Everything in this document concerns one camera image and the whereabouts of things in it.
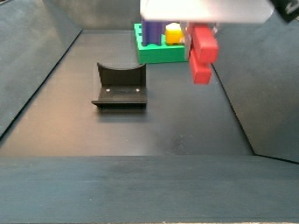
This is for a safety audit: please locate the black curved holder stand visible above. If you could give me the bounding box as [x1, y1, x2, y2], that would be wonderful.
[90, 63, 147, 107]

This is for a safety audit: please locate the tall purple arch block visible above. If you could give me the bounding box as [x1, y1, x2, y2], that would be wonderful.
[141, 19, 165, 46]

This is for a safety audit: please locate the green shape-sorter board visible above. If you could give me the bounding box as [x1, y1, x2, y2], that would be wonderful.
[133, 24, 185, 64]

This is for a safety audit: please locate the red double-square block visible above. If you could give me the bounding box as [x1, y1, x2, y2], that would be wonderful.
[189, 24, 219, 84]

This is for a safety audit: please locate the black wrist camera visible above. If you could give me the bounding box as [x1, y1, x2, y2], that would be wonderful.
[269, 0, 299, 23]

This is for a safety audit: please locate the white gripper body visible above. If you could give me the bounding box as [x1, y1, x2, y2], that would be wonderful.
[140, 0, 273, 24]

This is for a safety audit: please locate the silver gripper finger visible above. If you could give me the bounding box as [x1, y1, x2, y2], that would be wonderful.
[180, 22, 192, 60]
[209, 24, 219, 34]

